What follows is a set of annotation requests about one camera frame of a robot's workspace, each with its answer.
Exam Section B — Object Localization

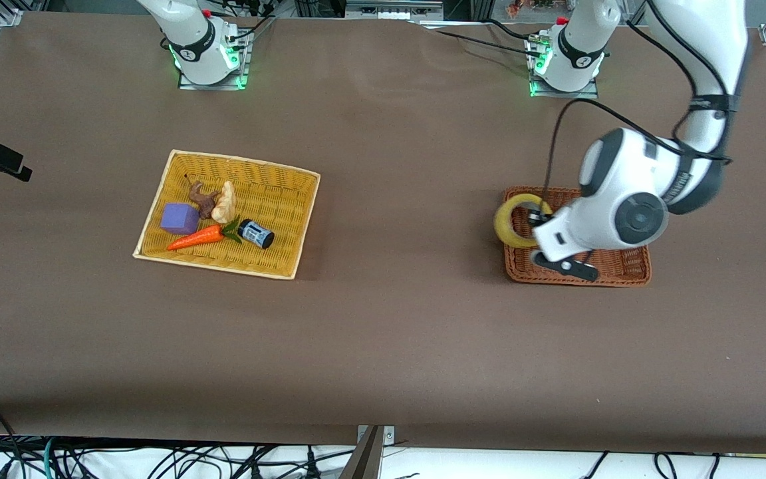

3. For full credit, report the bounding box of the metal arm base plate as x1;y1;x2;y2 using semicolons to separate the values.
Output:
525;33;600;100
178;30;251;91

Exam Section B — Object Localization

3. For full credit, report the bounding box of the toy bread croissant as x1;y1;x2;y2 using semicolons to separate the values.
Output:
211;181;237;224

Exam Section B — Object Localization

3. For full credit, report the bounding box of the orange toy carrot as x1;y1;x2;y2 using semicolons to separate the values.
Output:
167;221;243;251

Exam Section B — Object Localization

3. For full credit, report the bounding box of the yellow woven rectangular basket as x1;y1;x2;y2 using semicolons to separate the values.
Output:
132;149;321;280

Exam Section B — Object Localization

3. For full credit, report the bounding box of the small blue black can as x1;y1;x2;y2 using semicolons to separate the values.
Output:
237;219;275;249

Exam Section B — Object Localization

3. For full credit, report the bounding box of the brown woven rectangular basket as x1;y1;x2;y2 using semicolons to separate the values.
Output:
503;186;652;287

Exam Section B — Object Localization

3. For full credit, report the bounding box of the brown toy lion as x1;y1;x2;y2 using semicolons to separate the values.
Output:
187;180;219;220

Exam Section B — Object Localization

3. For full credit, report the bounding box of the black table cable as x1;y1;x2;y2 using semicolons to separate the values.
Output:
423;19;540;57

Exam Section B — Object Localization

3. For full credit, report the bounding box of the yellow ring toy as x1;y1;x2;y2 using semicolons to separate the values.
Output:
494;193;555;249

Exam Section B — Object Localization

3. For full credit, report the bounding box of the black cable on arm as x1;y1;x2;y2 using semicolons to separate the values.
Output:
543;98;733;214

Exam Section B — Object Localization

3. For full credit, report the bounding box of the metal table bracket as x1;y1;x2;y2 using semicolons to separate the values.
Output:
340;424;396;479

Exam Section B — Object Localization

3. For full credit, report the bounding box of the purple cube block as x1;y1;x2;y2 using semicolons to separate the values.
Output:
160;203;199;236

